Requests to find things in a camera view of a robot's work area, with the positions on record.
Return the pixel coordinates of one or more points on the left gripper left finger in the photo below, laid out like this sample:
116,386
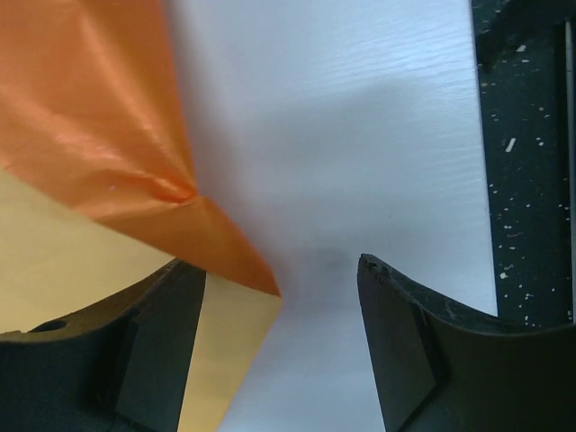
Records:
120,364

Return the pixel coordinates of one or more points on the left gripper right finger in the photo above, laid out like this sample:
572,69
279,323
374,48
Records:
440,365

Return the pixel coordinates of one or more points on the orange wrapping paper sheet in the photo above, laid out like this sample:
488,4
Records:
98,189

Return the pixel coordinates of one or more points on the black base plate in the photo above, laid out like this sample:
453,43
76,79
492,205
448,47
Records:
522,85

